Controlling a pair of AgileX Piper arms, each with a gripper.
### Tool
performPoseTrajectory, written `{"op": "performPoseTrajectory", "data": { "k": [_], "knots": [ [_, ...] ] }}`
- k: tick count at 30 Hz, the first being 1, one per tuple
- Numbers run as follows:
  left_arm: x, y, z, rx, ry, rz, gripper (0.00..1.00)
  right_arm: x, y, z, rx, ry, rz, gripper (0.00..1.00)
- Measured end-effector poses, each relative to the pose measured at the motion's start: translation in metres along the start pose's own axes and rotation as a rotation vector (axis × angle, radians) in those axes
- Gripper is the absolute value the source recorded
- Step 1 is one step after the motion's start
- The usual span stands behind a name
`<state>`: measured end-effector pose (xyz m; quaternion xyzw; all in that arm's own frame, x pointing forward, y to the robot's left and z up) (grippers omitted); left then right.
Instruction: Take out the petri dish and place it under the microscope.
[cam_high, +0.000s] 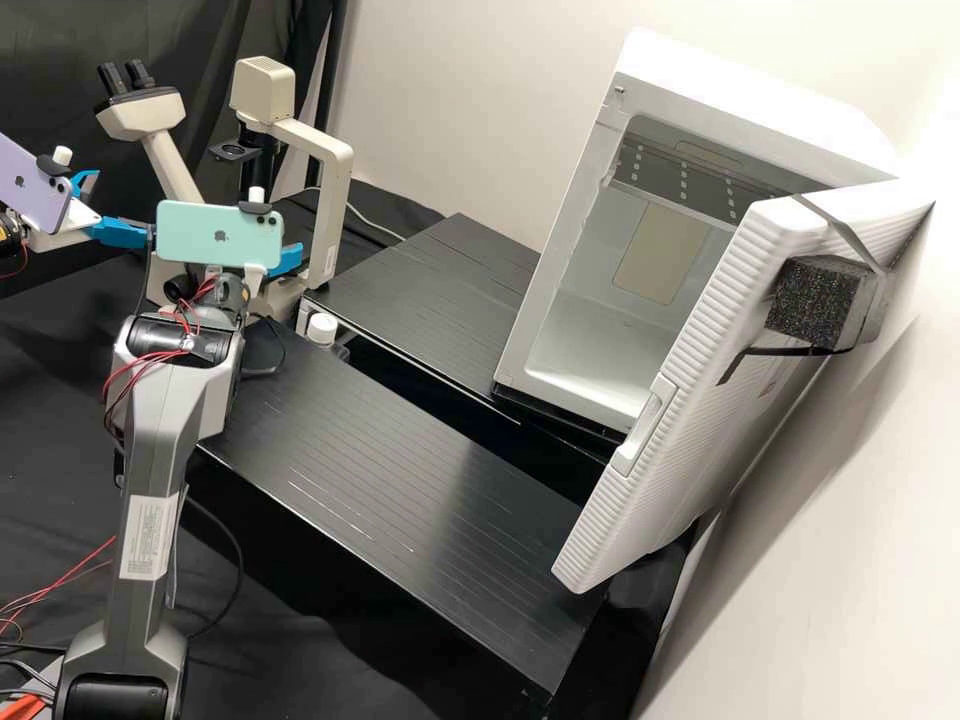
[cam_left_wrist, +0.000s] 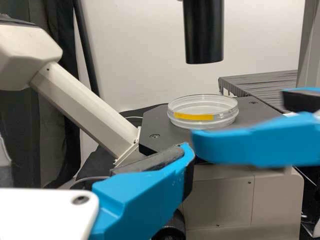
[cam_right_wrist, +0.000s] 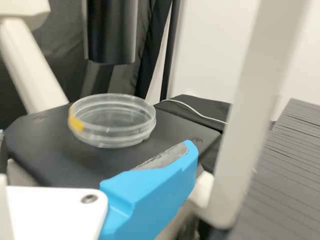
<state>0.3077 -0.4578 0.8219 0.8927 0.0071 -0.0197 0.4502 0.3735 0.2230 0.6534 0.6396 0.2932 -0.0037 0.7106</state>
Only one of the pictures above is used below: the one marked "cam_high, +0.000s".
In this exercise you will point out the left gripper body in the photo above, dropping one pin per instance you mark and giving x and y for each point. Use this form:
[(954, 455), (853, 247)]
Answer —
[(75, 221)]

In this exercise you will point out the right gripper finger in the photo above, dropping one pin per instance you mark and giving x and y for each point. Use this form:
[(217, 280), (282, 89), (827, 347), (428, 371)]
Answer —
[(292, 255)]

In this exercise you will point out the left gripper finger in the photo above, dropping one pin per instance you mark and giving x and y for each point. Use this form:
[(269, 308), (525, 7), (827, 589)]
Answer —
[(124, 231), (86, 184)]

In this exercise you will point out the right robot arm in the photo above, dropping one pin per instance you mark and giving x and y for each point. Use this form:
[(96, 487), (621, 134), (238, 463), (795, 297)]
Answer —
[(165, 420)]

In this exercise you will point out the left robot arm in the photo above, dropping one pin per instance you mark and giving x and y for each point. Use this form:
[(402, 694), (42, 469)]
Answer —
[(9, 229)]

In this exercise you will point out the cream microscope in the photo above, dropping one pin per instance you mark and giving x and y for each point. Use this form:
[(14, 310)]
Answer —
[(330, 172)]

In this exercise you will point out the white-capped bottle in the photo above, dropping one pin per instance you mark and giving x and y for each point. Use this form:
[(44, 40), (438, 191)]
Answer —
[(324, 330)]

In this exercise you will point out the incubator door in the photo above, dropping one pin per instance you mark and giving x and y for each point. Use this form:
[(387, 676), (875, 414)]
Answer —
[(675, 487)]

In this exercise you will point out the left wrist camera phone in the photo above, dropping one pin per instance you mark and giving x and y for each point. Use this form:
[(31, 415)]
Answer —
[(34, 184)]

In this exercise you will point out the wrist camera phone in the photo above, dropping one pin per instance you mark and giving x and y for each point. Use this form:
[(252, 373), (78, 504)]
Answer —
[(34, 184), (217, 232)]

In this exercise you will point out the right wrist camera phone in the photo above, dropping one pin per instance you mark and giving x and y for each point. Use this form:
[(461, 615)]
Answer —
[(217, 232)]

